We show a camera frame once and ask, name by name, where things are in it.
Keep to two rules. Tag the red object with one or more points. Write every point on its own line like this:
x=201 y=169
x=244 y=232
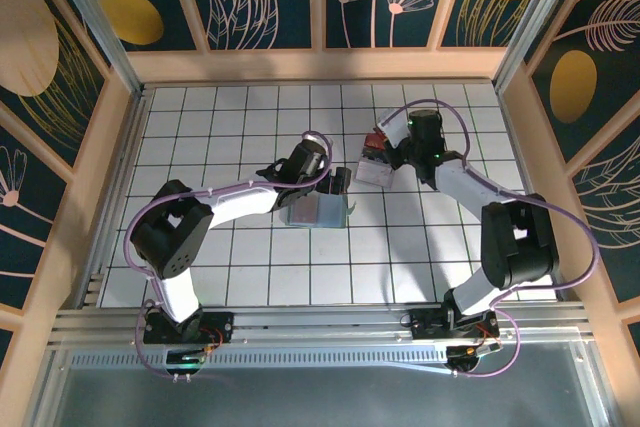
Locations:
x=370 y=174

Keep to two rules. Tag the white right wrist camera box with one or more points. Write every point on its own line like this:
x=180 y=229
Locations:
x=394 y=128

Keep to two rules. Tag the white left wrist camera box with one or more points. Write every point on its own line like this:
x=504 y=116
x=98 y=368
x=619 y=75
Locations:
x=313 y=137

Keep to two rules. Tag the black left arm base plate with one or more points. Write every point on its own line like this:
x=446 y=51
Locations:
x=220 y=322

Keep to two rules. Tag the aluminium side rail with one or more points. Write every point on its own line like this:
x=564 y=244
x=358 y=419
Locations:
x=129 y=147

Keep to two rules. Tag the perforated metal strip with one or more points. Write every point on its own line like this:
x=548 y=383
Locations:
x=300 y=359

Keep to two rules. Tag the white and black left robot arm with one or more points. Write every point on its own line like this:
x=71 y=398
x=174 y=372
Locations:
x=240 y=204

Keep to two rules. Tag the aluminium corner post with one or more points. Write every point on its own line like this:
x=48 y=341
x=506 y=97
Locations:
x=100 y=22
x=529 y=22

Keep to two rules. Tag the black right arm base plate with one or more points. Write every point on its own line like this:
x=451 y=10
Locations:
x=425 y=322

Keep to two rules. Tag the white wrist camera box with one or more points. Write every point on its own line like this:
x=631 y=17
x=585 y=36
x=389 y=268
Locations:
x=394 y=128
x=313 y=137

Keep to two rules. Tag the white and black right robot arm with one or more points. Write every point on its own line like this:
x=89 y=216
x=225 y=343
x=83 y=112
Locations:
x=465 y=182

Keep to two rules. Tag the red cards stack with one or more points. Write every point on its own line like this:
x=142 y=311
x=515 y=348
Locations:
x=372 y=142

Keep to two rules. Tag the grey metal shelf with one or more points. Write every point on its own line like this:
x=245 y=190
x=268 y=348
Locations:
x=320 y=397

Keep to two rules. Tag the aluminium mounting rail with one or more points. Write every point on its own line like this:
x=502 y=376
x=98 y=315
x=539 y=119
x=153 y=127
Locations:
x=320 y=322

